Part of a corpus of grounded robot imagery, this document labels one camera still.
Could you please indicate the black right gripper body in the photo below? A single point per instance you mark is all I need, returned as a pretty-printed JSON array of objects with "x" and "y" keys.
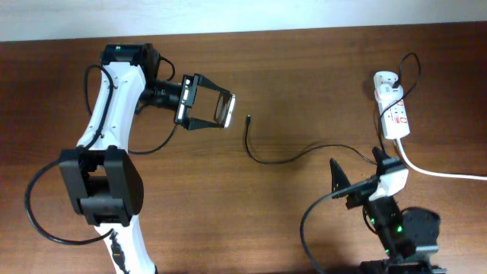
[{"x": 380, "y": 215}]

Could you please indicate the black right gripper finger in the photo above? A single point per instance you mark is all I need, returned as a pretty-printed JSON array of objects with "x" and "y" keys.
[
  {"x": 384, "y": 161},
  {"x": 340, "y": 182}
]

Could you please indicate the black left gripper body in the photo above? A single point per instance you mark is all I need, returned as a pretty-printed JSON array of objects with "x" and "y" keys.
[{"x": 176, "y": 96}]

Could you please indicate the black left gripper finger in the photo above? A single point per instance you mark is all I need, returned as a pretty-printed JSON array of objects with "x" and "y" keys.
[
  {"x": 192, "y": 123},
  {"x": 205, "y": 82}
]

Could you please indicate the black Samsung smartphone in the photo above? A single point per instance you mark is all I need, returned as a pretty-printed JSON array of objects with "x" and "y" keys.
[{"x": 224, "y": 110}]

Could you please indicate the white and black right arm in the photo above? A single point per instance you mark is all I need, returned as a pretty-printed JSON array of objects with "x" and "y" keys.
[{"x": 409, "y": 236}]

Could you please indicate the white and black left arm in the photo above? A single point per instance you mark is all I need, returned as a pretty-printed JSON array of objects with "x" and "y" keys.
[{"x": 102, "y": 182}]

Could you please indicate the white USB charger plug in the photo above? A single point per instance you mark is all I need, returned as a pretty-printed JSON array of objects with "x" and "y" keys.
[{"x": 385, "y": 93}]

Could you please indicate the white power strip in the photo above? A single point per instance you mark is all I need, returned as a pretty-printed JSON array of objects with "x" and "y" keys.
[{"x": 394, "y": 121}]

